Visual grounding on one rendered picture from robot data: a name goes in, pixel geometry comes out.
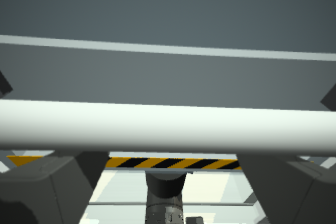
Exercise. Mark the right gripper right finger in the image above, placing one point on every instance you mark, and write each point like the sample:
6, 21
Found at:
290, 189

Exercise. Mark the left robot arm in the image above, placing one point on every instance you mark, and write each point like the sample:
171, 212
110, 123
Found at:
167, 186

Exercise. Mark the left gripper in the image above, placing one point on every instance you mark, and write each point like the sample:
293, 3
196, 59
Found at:
164, 212

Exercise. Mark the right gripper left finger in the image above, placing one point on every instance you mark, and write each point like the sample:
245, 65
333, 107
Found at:
53, 189

